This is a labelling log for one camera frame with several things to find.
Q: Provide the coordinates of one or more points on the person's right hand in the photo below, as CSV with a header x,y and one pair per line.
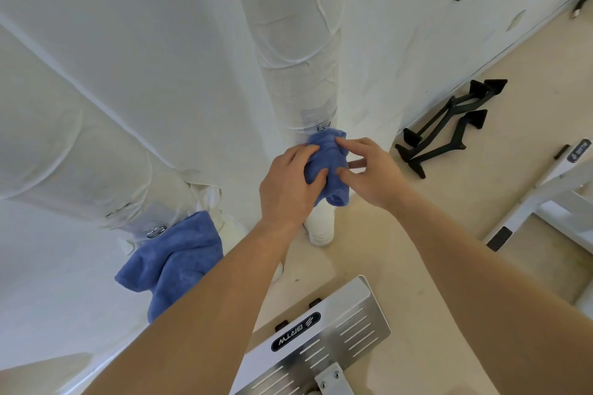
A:
x,y
377,177

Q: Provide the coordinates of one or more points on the person's left hand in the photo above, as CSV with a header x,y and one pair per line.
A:
x,y
282,193

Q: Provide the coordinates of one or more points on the person's left thumb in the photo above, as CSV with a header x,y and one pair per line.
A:
x,y
318,181

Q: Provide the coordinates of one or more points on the person's right thumb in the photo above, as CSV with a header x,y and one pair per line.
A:
x,y
346,173

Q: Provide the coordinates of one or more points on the small blue microfibre cloth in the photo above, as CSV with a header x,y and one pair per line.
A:
x,y
330,163

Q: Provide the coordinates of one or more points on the person's right forearm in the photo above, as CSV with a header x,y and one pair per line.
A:
x,y
486,297

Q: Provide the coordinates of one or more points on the person's left forearm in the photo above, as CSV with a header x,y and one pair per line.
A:
x,y
208,316

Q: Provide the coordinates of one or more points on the metal pipe clamp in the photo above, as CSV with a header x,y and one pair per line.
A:
x,y
156,231
324,125

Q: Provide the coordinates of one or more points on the upright white wrapped pipe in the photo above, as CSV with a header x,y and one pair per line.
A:
x,y
296,61

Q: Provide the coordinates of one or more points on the silver slotted ladder platform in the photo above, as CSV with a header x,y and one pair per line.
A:
x,y
319,343

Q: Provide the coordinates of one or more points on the large blue microfibre cloth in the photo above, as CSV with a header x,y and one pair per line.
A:
x,y
173,260

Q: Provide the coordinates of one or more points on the slanted white wrapped pipe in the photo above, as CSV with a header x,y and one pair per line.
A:
x,y
74,149

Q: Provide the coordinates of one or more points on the black metal bracket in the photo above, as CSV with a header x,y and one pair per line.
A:
x,y
440,117
456,108
451,142

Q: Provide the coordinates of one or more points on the white ladder frame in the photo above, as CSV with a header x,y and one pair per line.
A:
x,y
549,205

